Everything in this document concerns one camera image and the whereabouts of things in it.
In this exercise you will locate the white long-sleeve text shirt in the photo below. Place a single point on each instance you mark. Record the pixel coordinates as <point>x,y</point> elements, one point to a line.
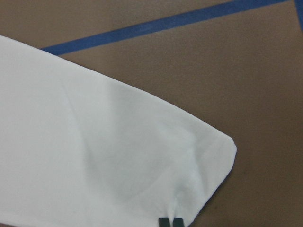
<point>80,149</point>

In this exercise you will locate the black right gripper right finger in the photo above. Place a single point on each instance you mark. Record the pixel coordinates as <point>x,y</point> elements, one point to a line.
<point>178,222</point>

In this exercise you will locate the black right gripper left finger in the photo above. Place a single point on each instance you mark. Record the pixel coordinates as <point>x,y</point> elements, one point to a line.
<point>163,222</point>

